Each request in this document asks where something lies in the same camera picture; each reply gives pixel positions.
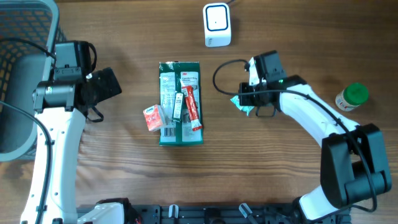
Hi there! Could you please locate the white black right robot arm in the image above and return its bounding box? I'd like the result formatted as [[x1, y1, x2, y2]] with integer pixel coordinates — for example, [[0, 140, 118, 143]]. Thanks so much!
[[238, 75, 392, 223]]

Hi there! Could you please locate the green 3M gloves package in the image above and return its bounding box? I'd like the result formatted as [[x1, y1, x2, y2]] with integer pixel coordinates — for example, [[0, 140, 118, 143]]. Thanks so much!
[[159, 62, 203, 146]]

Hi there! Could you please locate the mint green wipes pack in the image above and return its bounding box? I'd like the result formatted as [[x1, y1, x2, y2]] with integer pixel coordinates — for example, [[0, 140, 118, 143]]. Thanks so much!
[[230, 96, 254, 116]]

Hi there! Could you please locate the black white small box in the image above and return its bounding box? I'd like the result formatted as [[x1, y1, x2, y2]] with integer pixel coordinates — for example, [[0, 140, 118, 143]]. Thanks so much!
[[172, 92, 184, 122]]

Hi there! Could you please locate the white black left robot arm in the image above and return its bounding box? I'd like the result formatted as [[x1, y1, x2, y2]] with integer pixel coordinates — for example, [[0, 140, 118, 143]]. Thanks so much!
[[21, 68, 122, 223]]

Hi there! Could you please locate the orange Kleenex tissue pack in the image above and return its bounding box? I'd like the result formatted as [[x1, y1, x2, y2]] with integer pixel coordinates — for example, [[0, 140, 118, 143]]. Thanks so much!
[[143, 105, 167, 131]]

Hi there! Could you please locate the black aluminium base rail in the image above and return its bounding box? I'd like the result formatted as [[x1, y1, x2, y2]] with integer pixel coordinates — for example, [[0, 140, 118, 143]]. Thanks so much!
[[133, 203, 304, 224]]

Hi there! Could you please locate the white barcode scanner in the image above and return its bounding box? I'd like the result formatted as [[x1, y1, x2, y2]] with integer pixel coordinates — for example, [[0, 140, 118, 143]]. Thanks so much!
[[203, 2, 232, 48]]

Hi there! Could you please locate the red stick sachet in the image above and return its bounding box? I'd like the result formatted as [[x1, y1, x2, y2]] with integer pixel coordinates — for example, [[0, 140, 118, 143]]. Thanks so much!
[[182, 85, 203, 131]]

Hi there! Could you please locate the green lid white jar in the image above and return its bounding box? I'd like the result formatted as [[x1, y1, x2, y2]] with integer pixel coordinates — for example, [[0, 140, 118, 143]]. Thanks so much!
[[335, 83, 369, 111]]

